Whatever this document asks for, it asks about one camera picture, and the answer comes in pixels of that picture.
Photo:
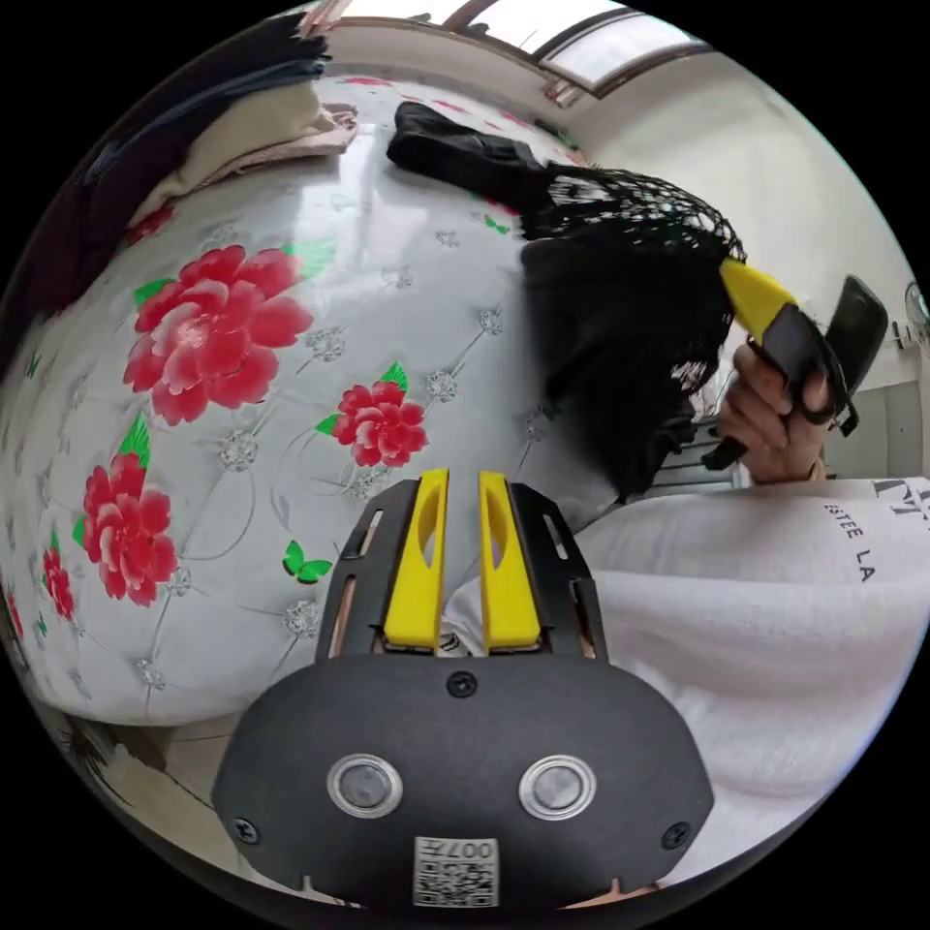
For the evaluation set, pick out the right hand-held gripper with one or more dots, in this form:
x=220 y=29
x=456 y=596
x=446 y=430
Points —
x=799 y=345

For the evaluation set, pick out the person's right hand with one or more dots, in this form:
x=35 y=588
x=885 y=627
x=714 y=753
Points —
x=759 y=414

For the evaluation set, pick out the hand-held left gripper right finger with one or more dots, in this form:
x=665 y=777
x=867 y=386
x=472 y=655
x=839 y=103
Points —
x=508 y=588

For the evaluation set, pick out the pile of clothes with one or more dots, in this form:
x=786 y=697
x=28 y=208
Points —
x=240 y=138

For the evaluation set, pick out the white fan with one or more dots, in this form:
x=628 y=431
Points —
x=918 y=312

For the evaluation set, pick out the window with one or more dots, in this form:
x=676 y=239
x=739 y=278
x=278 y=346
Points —
x=617 y=51

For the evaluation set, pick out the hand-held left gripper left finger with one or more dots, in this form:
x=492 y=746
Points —
x=415 y=581

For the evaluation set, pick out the black skirt with mesh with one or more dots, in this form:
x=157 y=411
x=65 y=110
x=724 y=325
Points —
x=617 y=320

